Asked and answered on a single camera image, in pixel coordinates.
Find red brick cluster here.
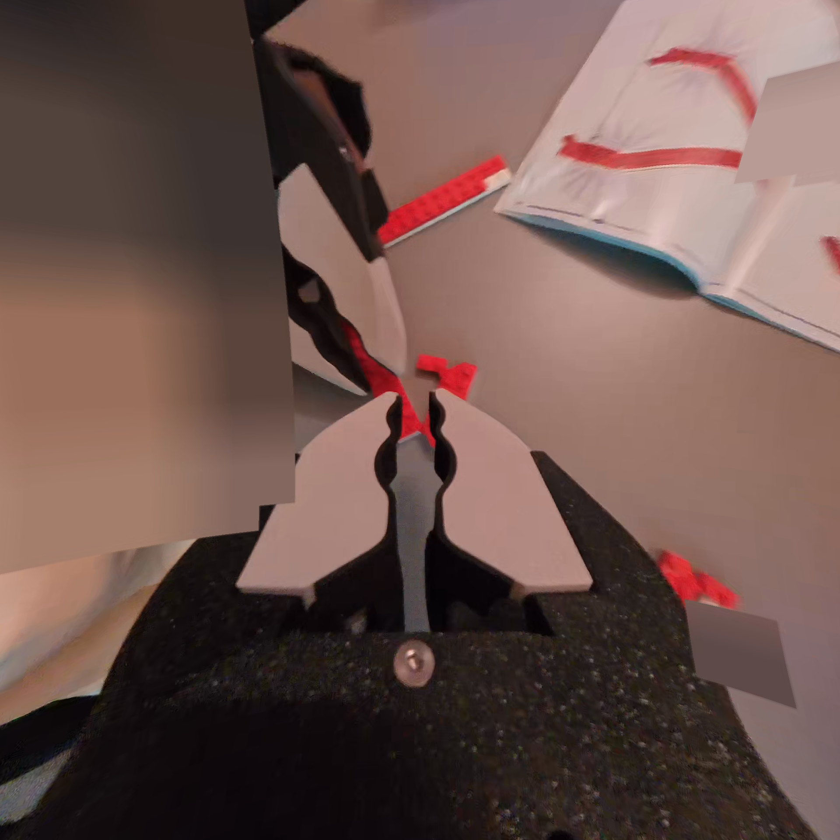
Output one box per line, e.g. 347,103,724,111
655,549,741,609

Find grey desk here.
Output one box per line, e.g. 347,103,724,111
252,0,840,840

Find open instruction booklet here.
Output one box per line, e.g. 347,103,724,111
493,0,840,356

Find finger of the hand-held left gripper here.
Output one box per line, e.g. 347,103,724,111
286,244,372,397
278,163,408,376

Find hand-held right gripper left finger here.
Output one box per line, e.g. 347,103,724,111
235,391,403,595

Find cream sweatshirt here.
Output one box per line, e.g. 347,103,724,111
0,543,178,726

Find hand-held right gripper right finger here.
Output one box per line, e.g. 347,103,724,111
427,388,595,592

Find red and white brick assembly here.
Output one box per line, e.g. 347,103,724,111
341,155,513,448

